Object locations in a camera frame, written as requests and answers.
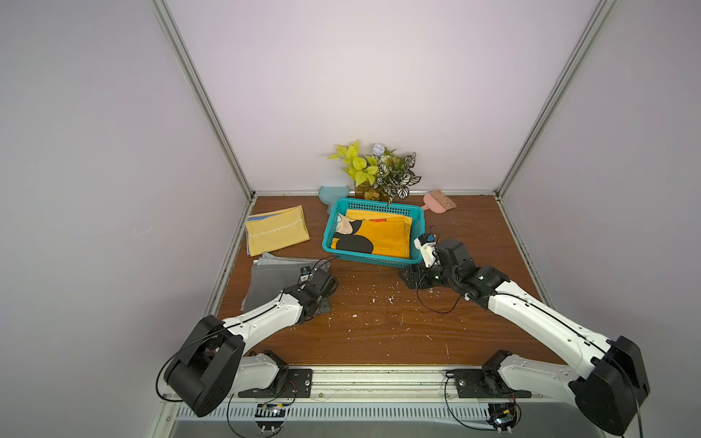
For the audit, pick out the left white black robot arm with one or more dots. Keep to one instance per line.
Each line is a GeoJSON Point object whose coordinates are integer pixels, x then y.
{"type": "Point", "coordinates": [216, 360]}

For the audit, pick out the mustard zigzag pillowcase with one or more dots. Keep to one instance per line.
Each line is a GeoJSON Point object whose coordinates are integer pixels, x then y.
{"type": "Point", "coordinates": [269, 232]}

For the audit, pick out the pink hand brush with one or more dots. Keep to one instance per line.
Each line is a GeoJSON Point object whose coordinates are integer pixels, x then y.
{"type": "Point", "coordinates": [437, 202]}

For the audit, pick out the right circuit board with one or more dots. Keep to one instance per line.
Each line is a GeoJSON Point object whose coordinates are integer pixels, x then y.
{"type": "Point", "coordinates": [503, 417]}

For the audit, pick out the teal dustpan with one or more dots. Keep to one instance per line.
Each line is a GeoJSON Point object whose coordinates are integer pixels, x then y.
{"type": "Point", "coordinates": [330, 195]}

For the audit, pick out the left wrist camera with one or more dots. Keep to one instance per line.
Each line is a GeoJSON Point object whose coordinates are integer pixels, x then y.
{"type": "Point", "coordinates": [305, 273]}

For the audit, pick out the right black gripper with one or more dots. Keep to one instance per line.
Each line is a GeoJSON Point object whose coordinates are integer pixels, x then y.
{"type": "Point", "coordinates": [415, 276]}

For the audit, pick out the plain grey pillowcase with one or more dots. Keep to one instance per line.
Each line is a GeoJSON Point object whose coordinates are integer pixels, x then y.
{"type": "Point", "coordinates": [271, 274]}

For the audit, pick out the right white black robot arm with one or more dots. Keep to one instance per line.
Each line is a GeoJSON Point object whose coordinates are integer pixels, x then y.
{"type": "Point", "coordinates": [605, 379]}

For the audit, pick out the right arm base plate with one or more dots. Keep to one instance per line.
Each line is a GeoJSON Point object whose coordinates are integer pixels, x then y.
{"type": "Point", "coordinates": [487, 384]}

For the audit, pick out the artificial green plant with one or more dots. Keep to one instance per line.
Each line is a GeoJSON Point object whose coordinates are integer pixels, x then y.
{"type": "Point", "coordinates": [380, 175]}

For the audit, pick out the circuit board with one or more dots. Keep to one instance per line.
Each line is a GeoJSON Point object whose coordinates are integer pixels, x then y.
{"type": "Point", "coordinates": [503, 417]}
{"type": "Point", "coordinates": [270, 417]}

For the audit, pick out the left circuit board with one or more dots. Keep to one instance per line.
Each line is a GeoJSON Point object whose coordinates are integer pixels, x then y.
{"type": "Point", "coordinates": [270, 417]}

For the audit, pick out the teal plastic basket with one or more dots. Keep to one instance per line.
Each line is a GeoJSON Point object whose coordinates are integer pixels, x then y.
{"type": "Point", "coordinates": [415, 212]}

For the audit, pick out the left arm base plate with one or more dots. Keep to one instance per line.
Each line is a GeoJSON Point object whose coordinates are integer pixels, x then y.
{"type": "Point", "coordinates": [296, 382]}

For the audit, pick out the aluminium front rail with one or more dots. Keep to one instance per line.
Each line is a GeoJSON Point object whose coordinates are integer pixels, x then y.
{"type": "Point", "coordinates": [383, 386]}

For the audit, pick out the yellow black patterned pillowcase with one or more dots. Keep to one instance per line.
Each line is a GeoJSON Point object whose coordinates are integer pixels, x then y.
{"type": "Point", "coordinates": [374, 233]}

